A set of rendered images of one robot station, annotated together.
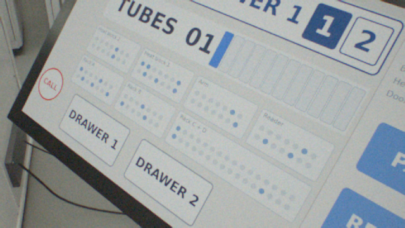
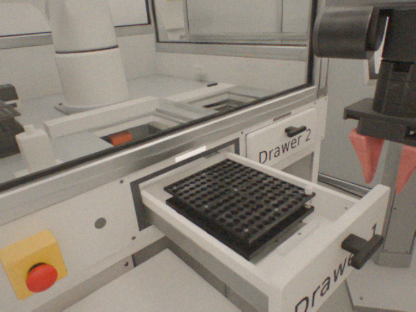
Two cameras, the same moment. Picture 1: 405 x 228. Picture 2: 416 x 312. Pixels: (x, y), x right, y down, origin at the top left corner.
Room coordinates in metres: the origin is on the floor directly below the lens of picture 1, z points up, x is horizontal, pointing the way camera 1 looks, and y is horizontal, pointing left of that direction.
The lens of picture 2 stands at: (-0.48, 1.14, 1.20)
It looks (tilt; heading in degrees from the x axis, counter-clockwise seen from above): 25 degrees down; 341
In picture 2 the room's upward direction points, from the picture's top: 4 degrees counter-clockwise
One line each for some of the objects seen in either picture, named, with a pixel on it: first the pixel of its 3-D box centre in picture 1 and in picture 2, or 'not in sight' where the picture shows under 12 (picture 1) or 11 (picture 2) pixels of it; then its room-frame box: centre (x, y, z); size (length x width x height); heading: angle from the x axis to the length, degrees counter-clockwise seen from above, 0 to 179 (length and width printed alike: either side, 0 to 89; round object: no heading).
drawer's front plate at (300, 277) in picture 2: not in sight; (337, 254); (-0.21, 0.86, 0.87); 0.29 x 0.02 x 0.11; 110
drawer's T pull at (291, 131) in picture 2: not in sight; (293, 130); (0.17, 0.67, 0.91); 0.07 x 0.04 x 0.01; 110
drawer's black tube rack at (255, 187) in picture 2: not in sight; (236, 204); (-0.03, 0.93, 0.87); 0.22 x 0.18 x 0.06; 20
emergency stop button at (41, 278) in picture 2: not in sight; (41, 276); (-0.07, 1.26, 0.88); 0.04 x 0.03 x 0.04; 110
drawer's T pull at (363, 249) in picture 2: not in sight; (358, 246); (-0.24, 0.85, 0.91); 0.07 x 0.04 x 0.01; 110
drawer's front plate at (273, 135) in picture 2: not in sight; (284, 139); (0.20, 0.68, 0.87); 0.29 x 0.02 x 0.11; 110
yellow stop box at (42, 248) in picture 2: not in sight; (34, 264); (-0.04, 1.28, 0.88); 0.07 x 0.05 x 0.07; 110
